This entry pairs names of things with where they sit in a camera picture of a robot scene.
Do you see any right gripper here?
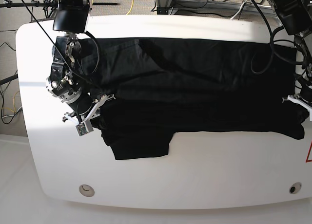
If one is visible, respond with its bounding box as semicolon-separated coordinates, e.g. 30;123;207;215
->
62;93;115;129

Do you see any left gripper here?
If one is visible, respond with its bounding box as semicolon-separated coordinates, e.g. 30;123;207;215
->
282;86;312;122

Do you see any black T-shirt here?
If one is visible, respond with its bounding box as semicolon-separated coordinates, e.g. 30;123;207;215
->
75;37;308;161

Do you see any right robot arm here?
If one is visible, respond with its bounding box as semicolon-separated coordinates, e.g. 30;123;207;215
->
47;0;114;134

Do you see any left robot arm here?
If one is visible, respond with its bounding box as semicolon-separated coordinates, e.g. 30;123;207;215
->
251;0;312;120

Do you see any red triangle warning sticker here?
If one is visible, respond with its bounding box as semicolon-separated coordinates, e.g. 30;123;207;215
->
306;143;312;163

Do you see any left table grommet cap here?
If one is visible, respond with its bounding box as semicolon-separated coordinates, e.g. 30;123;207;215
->
78;185;95;197

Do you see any table grommet cap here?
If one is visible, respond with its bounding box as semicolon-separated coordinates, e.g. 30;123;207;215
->
78;185;95;197
289;182;302;194

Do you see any right table grommet cap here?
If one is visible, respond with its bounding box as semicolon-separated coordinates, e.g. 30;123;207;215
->
289;182;302;194

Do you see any black tripod stand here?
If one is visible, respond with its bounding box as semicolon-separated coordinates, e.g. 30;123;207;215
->
0;0;58;22

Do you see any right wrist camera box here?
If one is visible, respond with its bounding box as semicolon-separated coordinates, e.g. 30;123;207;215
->
76;122;94;136

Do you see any aluminium frame base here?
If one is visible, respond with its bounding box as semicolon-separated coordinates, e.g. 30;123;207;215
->
153;0;278;20

